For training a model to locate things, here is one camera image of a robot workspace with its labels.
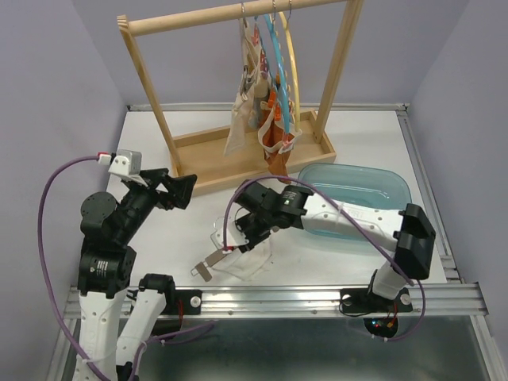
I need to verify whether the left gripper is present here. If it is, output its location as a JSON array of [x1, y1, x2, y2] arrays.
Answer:
[[119, 166, 198, 239]]

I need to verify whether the white underwear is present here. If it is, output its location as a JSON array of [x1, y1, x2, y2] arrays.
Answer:
[[212, 238, 272, 281]]

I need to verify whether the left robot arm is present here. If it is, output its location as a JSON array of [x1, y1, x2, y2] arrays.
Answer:
[[73, 168, 198, 380]]

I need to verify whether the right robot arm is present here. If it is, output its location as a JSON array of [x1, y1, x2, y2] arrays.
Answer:
[[222, 179, 436, 310]]

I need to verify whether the beige cotton underwear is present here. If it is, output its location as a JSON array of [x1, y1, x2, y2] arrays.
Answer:
[[223, 44, 260, 156]]

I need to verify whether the orange and cream underwear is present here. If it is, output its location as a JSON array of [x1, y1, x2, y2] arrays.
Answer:
[[257, 87, 302, 177]]

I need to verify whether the blue plastic hanger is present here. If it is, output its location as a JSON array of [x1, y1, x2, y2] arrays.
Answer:
[[263, 13, 291, 134]]

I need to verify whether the yellow plastic hanger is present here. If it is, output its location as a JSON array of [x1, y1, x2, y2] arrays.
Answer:
[[279, 10, 302, 132]]

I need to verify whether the wooden clothes rack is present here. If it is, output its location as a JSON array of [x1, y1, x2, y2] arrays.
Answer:
[[117, 1, 363, 195]]

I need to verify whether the teal plastic bin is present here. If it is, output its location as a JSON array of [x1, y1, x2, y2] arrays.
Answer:
[[297, 163, 413, 243]]

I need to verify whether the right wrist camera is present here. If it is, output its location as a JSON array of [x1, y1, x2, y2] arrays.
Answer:
[[210, 217, 248, 253]]

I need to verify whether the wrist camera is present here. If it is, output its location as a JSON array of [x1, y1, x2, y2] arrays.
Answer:
[[98, 149, 142, 177], [210, 217, 248, 253]]

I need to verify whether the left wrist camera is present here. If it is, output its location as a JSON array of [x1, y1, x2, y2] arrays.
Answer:
[[98, 149, 142, 177]]

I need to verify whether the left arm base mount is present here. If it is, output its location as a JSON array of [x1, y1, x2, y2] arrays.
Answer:
[[161, 289, 202, 316]]

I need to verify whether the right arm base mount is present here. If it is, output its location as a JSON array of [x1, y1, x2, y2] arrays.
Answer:
[[339, 287, 414, 316]]

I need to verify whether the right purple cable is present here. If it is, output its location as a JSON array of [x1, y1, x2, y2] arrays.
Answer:
[[221, 176, 428, 343]]

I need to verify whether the aluminium mounting rail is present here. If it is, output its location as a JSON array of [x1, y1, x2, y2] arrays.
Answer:
[[63, 282, 489, 319]]

